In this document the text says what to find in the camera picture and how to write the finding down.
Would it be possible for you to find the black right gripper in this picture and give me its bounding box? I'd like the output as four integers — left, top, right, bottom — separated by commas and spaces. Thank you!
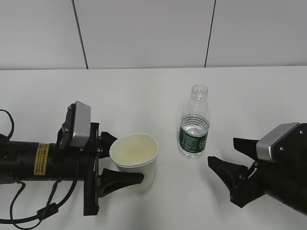
207, 138, 276, 207

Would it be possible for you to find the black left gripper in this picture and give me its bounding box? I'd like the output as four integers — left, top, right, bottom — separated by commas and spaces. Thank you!
51, 122, 144, 216

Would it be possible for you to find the white paper cup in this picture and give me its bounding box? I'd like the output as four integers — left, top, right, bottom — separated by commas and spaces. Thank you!
109, 133, 159, 192

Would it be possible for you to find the clear water bottle green label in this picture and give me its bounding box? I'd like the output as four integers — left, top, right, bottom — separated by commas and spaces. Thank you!
177, 84, 211, 160

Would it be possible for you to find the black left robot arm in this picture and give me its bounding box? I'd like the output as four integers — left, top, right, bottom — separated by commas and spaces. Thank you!
0, 123, 144, 216

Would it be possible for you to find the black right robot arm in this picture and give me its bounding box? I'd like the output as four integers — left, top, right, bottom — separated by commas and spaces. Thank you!
207, 138, 307, 214

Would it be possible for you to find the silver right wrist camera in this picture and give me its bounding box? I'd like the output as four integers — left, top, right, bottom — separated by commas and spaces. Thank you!
256, 122, 307, 162

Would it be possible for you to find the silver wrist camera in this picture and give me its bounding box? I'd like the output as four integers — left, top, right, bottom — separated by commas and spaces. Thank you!
256, 122, 307, 162
59, 101, 91, 150

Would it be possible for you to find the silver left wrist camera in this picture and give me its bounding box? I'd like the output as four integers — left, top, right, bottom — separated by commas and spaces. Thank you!
59, 101, 91, 150

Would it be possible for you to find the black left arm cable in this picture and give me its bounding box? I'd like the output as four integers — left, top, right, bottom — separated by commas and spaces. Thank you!
0, 109, 78, 227

